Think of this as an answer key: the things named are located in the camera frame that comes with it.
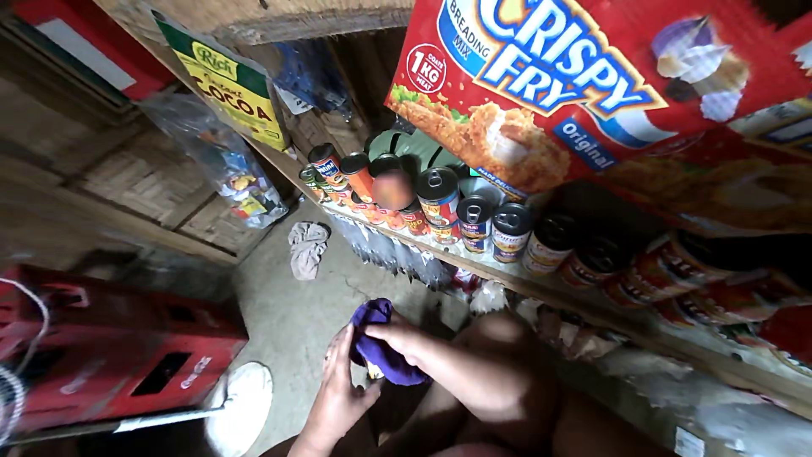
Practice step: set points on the person's right hand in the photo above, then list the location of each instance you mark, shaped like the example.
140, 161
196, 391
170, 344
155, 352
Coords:
399, 336

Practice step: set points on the person's left hand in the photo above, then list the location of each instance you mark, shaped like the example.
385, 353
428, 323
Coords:
339, 393

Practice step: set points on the person's left fingers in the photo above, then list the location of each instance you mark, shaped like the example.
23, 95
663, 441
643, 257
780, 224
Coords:
337, 352

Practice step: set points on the person's left thumb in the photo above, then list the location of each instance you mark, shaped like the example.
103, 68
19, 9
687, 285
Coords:
369, 395

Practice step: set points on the person's right fingers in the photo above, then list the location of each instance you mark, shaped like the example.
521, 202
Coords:
382, 331

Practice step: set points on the purple cloth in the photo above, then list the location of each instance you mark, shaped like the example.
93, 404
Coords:
384, 358

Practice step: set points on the person's left forearm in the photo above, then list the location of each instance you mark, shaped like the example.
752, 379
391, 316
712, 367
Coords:
309, 447

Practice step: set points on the person's right forearm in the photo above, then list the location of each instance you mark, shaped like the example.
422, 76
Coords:
472, 377

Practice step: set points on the row of hanging grey sachets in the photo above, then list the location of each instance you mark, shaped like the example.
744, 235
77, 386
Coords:
380, 251

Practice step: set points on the crumpled grey cloth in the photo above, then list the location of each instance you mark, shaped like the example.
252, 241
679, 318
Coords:
308, 249

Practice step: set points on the white round lid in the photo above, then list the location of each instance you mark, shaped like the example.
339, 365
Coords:
244, 406

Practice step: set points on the clear whitish plastic bag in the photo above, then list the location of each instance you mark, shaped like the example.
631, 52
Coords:
488, 297

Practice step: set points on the person's legs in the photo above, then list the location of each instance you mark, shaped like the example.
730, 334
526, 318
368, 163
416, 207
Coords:
501, 330

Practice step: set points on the wooden shelf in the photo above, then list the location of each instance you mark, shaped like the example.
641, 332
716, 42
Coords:
507, 276

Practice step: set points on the row of cans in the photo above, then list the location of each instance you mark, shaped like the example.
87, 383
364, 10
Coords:
438, 193

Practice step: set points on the green rounded packet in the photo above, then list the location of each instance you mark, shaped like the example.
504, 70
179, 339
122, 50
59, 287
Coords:
393, 146

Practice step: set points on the brown crumpled packets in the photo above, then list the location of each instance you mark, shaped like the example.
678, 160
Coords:
574, 339

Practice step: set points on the clear bag of colourful packets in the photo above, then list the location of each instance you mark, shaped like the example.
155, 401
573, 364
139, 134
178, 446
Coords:
238, 178

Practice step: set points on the red plastic crates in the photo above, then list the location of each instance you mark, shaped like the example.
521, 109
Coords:
108, 355

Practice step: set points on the blue plastic bag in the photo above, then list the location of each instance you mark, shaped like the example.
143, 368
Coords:
317, 73

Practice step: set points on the large red breading mix packet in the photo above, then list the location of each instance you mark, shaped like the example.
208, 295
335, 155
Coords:
507, 76

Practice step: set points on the green yellow cocoa packet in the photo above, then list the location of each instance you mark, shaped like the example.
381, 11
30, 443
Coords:
222, 79

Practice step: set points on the wooden beam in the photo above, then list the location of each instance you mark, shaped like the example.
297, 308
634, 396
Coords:
304, 18

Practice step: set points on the dark red printed packet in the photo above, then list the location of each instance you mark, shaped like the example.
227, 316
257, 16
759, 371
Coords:
710, 184

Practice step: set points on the pile of grey plastic bags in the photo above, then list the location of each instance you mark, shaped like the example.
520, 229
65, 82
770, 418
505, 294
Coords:
742, 419

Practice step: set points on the red object with white panel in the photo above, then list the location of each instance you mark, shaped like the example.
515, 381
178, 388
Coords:
114, 44

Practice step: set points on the woven bamboo wall panel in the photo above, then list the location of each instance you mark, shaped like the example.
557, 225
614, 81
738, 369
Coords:
146, 171

